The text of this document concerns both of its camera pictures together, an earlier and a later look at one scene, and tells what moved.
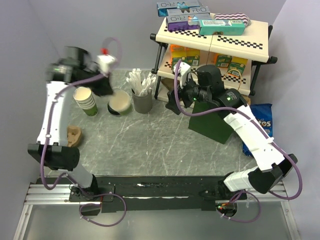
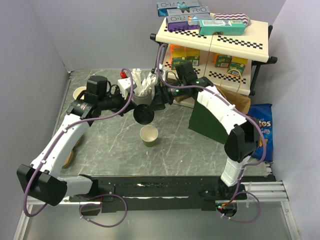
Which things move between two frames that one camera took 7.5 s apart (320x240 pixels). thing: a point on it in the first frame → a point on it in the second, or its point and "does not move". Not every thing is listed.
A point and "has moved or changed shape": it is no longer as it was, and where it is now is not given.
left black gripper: [105, 88] → [131, 105]
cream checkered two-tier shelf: [238, 56] does not move
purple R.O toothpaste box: [185, 22] does not move
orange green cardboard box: [178, 52] does not move
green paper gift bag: [211, 125] does not move
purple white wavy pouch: [237, 16] does not move
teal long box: [227, 27] does not move
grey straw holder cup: [143, 104] does not move
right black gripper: [171, 104] → [161, 97]
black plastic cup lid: [112, 111] has moved or changed shape
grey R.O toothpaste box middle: [192, 11] does not move
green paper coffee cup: [120, 101] has moved or changed shape
